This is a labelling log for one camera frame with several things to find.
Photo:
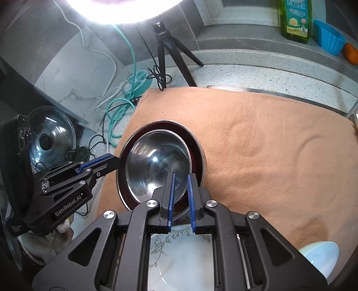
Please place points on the red-lined steel bowl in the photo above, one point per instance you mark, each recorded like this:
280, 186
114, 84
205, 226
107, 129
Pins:
197, 156

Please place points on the teal round coaster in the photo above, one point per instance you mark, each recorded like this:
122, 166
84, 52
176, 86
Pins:
139, 81

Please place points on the grey leaf print white plate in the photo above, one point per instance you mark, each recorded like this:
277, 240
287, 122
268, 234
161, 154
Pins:
181, 257

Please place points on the light blue bowl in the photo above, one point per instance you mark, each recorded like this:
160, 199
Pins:
318, 257

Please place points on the stainless steel bowl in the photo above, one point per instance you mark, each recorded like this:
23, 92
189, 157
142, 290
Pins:
151, 165

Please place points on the orange-brown cloth mat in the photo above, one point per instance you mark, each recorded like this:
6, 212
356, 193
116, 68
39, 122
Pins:
251, 156

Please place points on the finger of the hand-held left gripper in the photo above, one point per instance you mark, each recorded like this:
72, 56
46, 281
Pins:
106, 165

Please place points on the green dish soap bottle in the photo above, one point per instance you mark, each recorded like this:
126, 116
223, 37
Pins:
296, 22

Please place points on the blue ribbed cup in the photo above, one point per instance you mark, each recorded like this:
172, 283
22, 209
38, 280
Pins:
330, 37

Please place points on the person's left hand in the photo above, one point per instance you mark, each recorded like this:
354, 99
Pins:
64, 226

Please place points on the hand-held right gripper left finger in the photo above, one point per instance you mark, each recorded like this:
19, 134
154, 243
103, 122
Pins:
171, 198

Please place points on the orange fruit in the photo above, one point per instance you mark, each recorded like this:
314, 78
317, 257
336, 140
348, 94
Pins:
352, 53

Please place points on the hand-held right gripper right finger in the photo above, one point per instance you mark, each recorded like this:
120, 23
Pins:
191, 201

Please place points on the black mini tripod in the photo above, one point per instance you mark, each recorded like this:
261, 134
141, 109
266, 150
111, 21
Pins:
163, 47

